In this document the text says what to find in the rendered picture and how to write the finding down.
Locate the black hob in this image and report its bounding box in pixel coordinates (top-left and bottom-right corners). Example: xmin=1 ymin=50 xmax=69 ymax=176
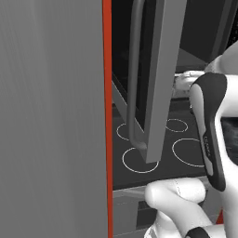
xmin=112 ymin=98 xmax=238 ymax=191

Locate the grey microwave door handle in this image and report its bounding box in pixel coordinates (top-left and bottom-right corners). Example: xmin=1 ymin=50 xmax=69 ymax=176
xmin=126 ymin=0 xmax=149 ymax=152

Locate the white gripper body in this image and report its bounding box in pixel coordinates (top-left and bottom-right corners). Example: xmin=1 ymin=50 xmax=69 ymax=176
xmin=173 ymin=70 xmax=206 ymax=92

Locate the dark grey microwave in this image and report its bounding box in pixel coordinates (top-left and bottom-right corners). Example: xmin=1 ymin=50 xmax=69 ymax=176
xmin=161 ymin=0 xmax=238 ymax=102

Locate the grey microwave door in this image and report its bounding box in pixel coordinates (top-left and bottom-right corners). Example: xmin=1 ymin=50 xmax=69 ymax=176
xmin=111 ymin=0 xmax=189 ymax=165

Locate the red cabinet side panel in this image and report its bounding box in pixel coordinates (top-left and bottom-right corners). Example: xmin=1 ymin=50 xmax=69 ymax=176
xmin=101 ymin=0 xmax=114 ymax=238

